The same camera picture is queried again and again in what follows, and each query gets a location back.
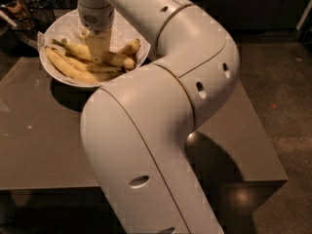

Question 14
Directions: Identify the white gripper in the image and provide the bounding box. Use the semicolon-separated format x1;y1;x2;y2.
77;4;114;65

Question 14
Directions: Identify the long yellow banana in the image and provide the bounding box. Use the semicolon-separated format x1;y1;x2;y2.
52;39;137;70

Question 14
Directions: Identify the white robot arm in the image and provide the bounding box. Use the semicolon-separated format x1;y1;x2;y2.
78;0;240;234

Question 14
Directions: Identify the middle yellow banana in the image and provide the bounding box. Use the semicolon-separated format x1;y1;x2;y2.
65;55;121;73

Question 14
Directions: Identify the small right yellow banana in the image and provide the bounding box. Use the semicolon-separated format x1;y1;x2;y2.
118;38;140;56

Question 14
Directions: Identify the front outer yellow banana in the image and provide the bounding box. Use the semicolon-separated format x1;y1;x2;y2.
45;47;122;86

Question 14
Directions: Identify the white paper liner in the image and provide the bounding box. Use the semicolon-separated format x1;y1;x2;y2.
36;9;151;86

